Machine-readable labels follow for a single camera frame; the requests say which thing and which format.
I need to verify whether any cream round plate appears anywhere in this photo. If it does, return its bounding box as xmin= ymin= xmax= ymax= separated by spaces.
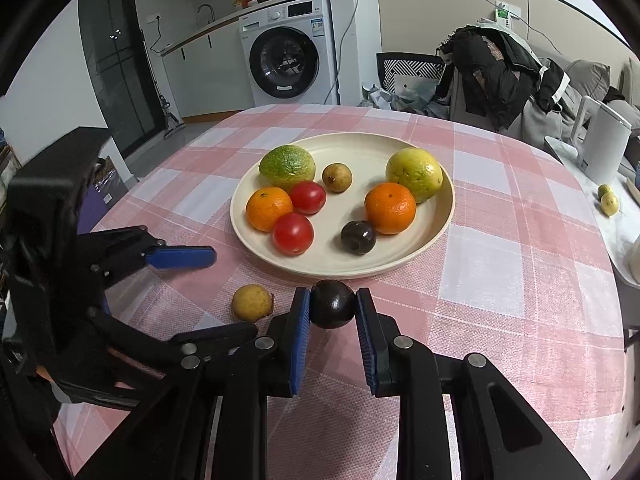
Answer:
xmin=230 ymin=132 xmax=456 ymax=281

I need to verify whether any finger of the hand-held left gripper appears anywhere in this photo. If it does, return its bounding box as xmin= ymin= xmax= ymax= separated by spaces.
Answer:
xmin=86 ymin=307 xmax=259 ymax=408
xmin=77 ymin=226 xmax=218 ymax=291

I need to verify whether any hanging grey cable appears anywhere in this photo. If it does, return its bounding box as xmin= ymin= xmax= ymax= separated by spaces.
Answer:
xmin=325 ymin=0 xmax=362 ymax=106

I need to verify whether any large orange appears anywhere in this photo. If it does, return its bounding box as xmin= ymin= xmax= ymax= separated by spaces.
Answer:
xmin=364 ymin=182 xmax=417 ymax=236

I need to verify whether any white tall appliance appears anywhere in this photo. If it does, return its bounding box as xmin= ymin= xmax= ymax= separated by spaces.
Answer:
xmin=570 ymin=96 xmax=634 ymax=184

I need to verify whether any dark glass door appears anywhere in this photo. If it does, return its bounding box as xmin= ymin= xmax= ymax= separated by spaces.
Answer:
xmin=77 ymin=0 xmax=166 ymax=159

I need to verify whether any green yellow citrus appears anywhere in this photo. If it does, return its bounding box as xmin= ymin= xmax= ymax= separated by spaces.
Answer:
xmin=258 ymin=144 xmax=317 ymax=192

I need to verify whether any pile of dark clothes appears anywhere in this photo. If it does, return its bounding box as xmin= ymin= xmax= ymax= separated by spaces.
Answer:
xmin=435 ymin=25 xmax=574 ymax=132

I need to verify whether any red tomato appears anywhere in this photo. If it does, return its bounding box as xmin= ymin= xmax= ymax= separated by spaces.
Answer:
xmin=272 ymin=212 xmax=315 ymax=256
xmin=290 ymin=181 xmax=327 ymax=216

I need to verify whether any silver laptop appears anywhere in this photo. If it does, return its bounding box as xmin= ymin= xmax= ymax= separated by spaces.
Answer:
xmin=392 ymin=74 xmax=444 ymax=102

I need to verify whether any dark plum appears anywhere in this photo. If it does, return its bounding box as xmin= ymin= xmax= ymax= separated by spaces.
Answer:
xmin=310 ymin=280 xmax=357 ymax=330
xmin=340 ymin=220 xmax=377 ymax=256

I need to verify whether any white washing machine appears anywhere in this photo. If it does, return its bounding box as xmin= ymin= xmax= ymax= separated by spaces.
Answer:
xmin=239 ymin=0 xmax=341 ymax=107

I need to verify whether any small yellow-brown fruit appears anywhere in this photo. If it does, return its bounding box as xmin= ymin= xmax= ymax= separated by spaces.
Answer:
xmin=322 ymin=163 xmax=353 ymax=193
xmin=230 ymin=284 xmax=275 ymax=322

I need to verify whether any dark printed box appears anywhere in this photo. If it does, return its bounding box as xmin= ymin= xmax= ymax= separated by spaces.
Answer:
xmin=94 ymin=156 xmax=127 ymax=207

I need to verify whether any small orange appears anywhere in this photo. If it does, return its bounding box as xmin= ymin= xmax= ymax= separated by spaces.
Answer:
xmin=245 ymin=186 xmax=294 ymax=233

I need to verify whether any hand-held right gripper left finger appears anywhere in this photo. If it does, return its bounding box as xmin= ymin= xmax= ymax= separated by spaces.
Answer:
xmin=75 ymin=287 xmax=314 ymax=480

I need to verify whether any black patterned chair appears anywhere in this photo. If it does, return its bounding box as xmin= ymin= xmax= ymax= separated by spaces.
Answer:
xmin=376 ymin=52 xmax=448 ymax=106

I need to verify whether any purple bag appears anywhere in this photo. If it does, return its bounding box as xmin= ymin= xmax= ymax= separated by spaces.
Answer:
xmin=77 ymin=186 xmax=109 ymax=234

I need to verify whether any pink checked tablecloth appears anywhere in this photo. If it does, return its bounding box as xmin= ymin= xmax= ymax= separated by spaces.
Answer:
xmin=50 ymin=104 xmax=633 ymax=480

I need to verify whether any white kitchen counter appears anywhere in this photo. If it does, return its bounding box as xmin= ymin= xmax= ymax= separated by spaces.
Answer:
xmin=161 ymin=0 xmax=332 ymax=59

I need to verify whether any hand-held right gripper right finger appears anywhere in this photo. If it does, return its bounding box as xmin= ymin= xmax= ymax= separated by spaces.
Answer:
xmin=355 ymin=287 xmax=592 ymax=480

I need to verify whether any mop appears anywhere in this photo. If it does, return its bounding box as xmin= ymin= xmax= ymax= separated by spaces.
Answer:
xmin=140 ymin=30 xmax=184 ymax=140

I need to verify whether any grey sofa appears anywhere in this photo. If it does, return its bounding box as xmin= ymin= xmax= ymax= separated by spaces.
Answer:
xmin=520 ymin=57 xmax=640 ymax=152

